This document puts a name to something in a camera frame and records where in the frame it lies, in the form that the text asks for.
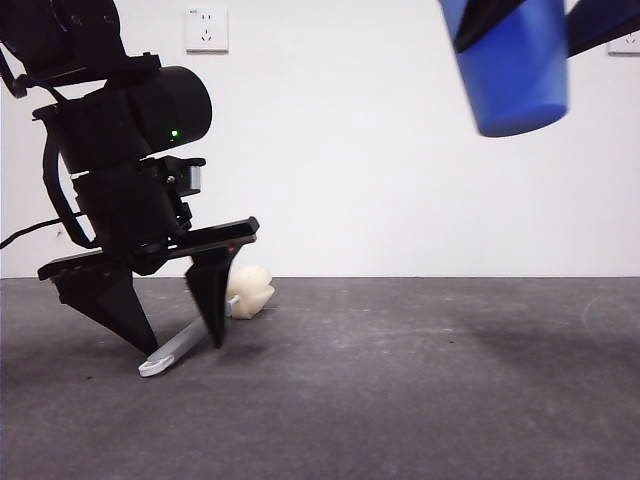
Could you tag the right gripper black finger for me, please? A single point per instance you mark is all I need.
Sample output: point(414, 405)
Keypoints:
point(605, 22)
point(482, 22)

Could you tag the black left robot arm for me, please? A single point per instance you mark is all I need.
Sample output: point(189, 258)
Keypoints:
point(125, 110)

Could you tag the cup brush with cream sponge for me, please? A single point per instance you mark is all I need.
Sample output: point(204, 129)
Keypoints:
point(250, 295)

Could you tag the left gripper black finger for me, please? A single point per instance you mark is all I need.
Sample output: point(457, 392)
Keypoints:
point(212, 295)
point(115, 305)

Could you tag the white wall socket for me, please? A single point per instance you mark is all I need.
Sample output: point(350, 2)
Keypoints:
point(207, 31)
point(625, 47)

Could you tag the blue ribbed plastic cup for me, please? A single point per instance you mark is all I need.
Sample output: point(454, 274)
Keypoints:
point(515, 85)

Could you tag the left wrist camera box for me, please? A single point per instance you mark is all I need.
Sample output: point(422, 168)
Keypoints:
point(195, 179)

